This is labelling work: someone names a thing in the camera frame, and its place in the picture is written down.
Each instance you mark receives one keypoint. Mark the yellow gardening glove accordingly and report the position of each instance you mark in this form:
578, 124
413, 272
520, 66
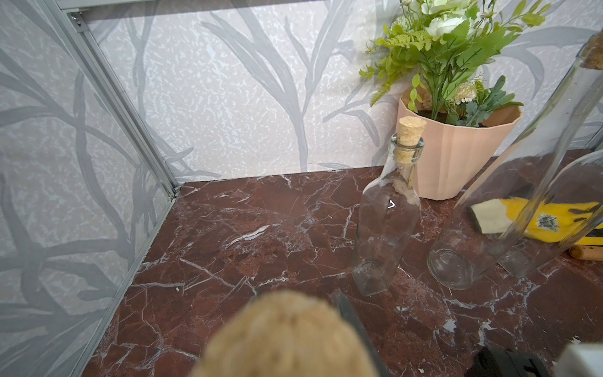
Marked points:
551, 223

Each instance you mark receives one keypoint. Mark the short glass bottle gold label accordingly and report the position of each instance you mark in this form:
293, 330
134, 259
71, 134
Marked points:
389, 211

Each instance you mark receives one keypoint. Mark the tall slim glass bottle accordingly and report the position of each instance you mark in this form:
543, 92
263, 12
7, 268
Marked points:
462, 254

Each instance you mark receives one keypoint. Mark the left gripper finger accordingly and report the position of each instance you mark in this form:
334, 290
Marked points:
349, 314

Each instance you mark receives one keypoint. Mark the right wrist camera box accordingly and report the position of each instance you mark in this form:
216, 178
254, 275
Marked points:
578, 360

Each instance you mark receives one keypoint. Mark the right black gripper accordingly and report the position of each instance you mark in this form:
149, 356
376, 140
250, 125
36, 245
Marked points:
500, 362

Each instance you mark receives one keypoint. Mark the green artificial plant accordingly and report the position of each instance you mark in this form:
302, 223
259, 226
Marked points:
442, 44

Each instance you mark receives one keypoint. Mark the pink flower pot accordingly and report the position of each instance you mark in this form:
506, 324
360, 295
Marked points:
451, 155

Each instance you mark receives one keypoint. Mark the blue hand rake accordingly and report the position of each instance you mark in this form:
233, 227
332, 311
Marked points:
588, 253

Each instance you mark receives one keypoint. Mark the glass bottle with red label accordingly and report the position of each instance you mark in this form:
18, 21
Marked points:
286, 333

